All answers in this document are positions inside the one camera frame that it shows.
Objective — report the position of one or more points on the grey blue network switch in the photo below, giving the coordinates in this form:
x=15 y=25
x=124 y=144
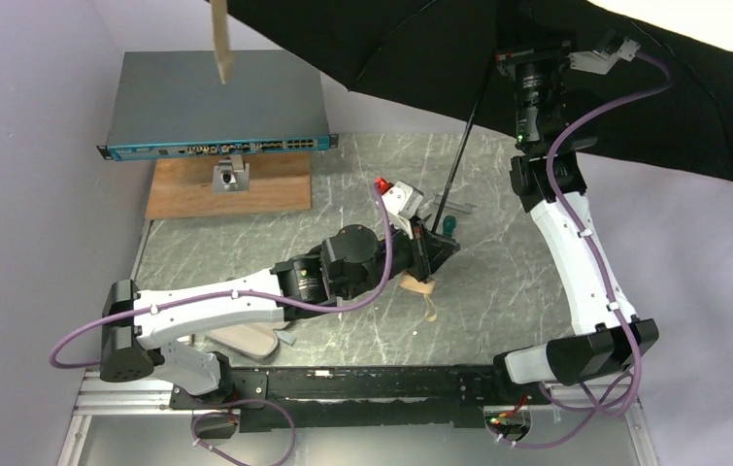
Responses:
x=172 y=104

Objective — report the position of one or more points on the aluminium frame rail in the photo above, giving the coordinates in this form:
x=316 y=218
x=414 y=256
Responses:
x=132 y=424

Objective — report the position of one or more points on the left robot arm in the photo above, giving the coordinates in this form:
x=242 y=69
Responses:
x=141 y=336

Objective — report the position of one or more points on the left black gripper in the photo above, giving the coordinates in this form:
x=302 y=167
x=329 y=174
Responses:
x=428 y=251

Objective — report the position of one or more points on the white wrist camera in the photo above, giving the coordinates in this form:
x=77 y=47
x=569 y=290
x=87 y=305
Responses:
x=613 y=48
x=402 y=202

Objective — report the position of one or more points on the green handled screwdriver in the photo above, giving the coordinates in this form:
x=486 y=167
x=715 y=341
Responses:
x=448 y=226

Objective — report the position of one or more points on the wooden board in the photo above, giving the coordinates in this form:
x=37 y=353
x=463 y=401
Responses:
x=192 y=187

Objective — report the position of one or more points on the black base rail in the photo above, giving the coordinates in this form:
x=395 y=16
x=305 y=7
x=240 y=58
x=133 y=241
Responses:
x=462 y=396

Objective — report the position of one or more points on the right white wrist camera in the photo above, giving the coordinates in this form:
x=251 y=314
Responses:
x=613 y=48

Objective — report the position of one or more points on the pink umbrella case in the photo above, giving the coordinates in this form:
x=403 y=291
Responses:
x=254 y=340

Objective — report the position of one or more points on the grey metal stand bracket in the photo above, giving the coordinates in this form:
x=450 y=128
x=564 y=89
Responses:
x=232 y=174

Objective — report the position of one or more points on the beige umbrella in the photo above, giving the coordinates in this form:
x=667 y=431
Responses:
x=674 y=99

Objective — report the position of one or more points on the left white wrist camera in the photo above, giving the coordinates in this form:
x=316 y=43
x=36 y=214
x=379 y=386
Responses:
x=402 y=202

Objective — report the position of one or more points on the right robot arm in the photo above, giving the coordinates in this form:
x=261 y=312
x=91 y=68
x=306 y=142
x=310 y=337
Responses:
x=608 y=337

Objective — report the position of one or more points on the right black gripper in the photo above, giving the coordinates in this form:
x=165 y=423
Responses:
x=529 y=57

